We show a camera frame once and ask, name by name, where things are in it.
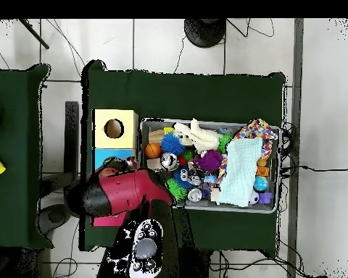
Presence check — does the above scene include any black rod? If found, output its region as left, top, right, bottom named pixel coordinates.
left=18, top=18, right=51, bottom=50

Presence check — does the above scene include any wooden three-hole sorting box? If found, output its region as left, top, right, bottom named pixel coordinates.
left=91, top=109, right=139, bottom=227

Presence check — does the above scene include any grey stand foot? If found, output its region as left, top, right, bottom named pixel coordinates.
left=36, top=203, right=74, bottom=235

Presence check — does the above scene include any black flat panel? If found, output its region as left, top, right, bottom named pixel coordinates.
left=64, top=101, right=80, bottom=205

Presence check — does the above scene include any silver wire mesh bin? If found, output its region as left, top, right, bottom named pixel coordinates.
left=137, top=117, right=281, bottom=214

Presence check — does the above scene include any dark green tablecloth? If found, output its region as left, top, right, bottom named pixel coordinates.
left=79, top=59, right=286, bottom=252

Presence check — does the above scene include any blue spiky ball with eyes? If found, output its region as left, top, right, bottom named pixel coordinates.
left=172, top=166, right=194, bottom=189

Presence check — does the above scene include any blue spiky rubber ball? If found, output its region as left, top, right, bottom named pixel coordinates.
left=160, top=132, right=186, bottom=156

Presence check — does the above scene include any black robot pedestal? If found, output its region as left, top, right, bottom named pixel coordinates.
left=178, top=247, right=214, bottom=278

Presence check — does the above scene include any mint green knitted cloth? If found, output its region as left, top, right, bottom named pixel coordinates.
left=218, top=137, right=263, bottom=208

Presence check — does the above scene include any green spiky rubber ball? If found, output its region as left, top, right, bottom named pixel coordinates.
left=165, top=177, right=189, bottom=201

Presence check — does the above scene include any small globe ball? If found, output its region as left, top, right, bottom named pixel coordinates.
left=252, top=175, right=269, bottom=193

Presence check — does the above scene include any orange toy basketball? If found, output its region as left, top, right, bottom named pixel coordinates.
left=144, top=142, right=163, bottom=159

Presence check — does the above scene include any black cable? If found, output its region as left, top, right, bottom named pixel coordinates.
left=281, top=164, right=348, bottom=172

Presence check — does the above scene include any crushed silver can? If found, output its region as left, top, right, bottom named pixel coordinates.
left=159, top=152, right=180, bottom=172

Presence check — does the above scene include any black round stand base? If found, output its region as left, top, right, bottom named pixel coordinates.
left=183, top=18, right=228, bottom=49

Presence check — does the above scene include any colourful dotted cloth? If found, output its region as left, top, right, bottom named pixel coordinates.
left=215, top=118, right=279, bottom=186

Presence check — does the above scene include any purple spiky rubber toy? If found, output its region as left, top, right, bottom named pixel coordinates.
left=193, top=149, right=224, bottom=172

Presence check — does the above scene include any dark green side-table cloth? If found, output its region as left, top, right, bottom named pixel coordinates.
left=0, top=64, right=54, bottom=250

